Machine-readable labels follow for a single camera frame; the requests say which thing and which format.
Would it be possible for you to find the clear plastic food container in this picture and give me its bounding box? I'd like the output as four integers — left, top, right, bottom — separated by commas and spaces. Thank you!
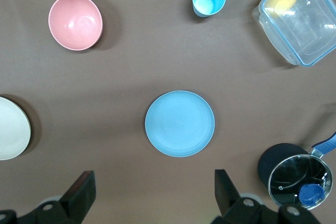
252, 0, 336, 67

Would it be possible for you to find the glass lid blue knob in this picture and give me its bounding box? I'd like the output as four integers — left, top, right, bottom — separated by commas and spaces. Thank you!
268, 153, 333, 210

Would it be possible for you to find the brown table cover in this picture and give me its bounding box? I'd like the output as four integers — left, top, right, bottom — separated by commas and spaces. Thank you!
0, 0, 336, 224

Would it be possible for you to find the yellow round food item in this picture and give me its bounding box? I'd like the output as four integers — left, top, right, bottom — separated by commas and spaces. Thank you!
267, 0, 298, 18

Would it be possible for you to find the blue plate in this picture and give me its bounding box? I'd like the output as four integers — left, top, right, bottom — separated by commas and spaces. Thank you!
144, 90, 216, 157

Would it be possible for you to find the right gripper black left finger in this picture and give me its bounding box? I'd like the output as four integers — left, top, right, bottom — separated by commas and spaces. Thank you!
31, 170, 97, 224

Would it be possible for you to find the pink bowl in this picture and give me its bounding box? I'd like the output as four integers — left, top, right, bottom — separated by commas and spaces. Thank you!
48, 0, 103, 51

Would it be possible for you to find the black pot blue handle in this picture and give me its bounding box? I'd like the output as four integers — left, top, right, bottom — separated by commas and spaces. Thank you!
257, 132, 336, 210

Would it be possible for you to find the beige plate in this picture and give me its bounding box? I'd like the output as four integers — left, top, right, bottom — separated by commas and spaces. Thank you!
0, 96, 32, 161

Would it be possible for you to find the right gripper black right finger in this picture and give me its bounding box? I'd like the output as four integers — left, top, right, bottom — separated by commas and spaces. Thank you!
212, 169, 279, 224

